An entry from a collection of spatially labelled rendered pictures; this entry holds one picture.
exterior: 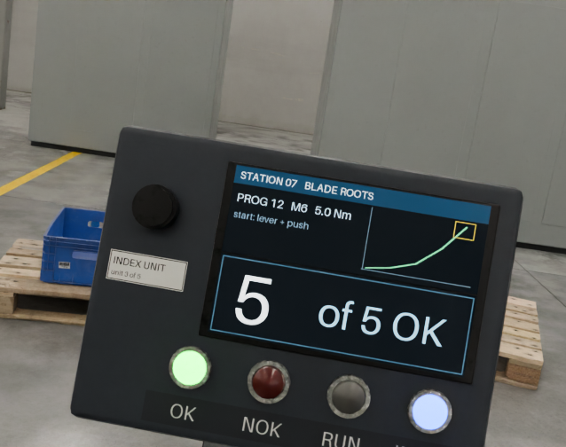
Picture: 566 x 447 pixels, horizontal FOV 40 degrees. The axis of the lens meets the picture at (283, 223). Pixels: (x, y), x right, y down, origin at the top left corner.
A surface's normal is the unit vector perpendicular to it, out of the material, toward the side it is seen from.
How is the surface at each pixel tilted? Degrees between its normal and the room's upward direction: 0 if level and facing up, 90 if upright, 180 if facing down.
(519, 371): 88
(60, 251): 90
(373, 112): 90
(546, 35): 90
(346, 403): 80
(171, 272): 75
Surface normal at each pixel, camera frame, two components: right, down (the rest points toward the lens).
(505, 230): -0.07, -0.05
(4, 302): 0.12, 0.22
